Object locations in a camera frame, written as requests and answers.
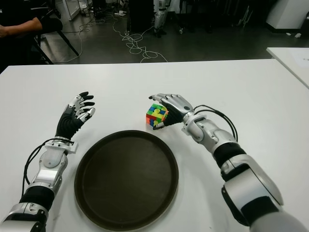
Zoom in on tangled white floor cable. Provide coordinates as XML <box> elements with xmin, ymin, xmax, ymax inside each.
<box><xmin>112</xmin><ymin>14</ymin><xmax>169</xmax><ymax>64</ymax></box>

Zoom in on bystander bare forearm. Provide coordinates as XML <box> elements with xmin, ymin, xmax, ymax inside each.
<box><xmin>4</xmin><ymin>17</ymin><xmax>43</xmax><ymax>37</ymax></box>

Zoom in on multicoloured Rubik's cube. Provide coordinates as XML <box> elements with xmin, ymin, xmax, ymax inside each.
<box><xmin>145</xmin><ymin>103</ymin><xmax>169</xmax><ymax>131</ymax></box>

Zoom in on bystander black shirt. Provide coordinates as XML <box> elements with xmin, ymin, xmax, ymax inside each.
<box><xmin>0</xmin><ymin>0</ymin><xmax>64</xmax><ymax>73</ymax></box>

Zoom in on white standing humanoid robot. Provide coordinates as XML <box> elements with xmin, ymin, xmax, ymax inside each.
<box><xmin>154</xmin><ymin>0</ymin><xmax>169</xmax><ymax>38</ymax></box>

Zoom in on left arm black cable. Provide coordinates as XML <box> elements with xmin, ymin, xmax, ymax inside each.
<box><xmin>23</xmin><ymin>138</ymin><xmax>73</xmax><ymax>191</ymax></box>

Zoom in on black chair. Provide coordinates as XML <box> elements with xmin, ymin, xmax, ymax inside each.
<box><xmin>35</xmin><ymin>30</ymin><xmax>80</xmax><ymax>65</ymax></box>

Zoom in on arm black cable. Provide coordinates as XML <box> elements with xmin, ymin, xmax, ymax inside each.
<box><xmin>194</xmin><ymin>104</ymin><xmax>239</xmax><ymax>143</ymax></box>
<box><xmin>23</xmin><ymin>138</ymin><xmax>73</xmax><ymax>191</ymax></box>

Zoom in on folded metal stand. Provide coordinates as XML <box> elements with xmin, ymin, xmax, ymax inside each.
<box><xmin>238</xmin><ymin>4</ymin><xmax>251</xmax><ymax>29</ymax></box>

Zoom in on black monitor screen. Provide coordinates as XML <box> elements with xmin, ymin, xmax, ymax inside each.
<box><xmin>129</xmin><ymin>0</ymin><xmax>155</xmax><ymax>33</ymax></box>

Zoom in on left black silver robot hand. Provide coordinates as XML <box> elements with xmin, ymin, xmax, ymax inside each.
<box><xmin>55</xmin><ymin>91</ymin><xmax>96</xmax><ymax>142</ymax></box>

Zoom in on white machine housing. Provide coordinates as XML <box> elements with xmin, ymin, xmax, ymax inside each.
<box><xmin>265</xmin><ymin>0</ymin><xmax>309</xmax><ymax>32</ymax></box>

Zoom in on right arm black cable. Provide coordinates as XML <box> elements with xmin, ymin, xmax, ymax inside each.
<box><xmin>194</xmin><ymin>104</ymin><xmax>239</xmax><ymax>143</ymax></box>

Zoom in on white side table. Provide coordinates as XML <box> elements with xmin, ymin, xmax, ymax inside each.
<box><xmin>266</xmin><ymin>47</ymin><xmax>309</xmax><ymax>89</ymax></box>

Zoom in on round dark brown tray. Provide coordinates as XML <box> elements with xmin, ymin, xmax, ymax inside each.
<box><xmin>74</xmin><ymin>130</ymin><xmax>180</xmax><ymax>232</ymax></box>

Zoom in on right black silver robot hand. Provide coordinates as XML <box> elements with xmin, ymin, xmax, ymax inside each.
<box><xmin>148</xmin><ymin>93</ymin><xmax>195</xmax><ymax>131</ymax></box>

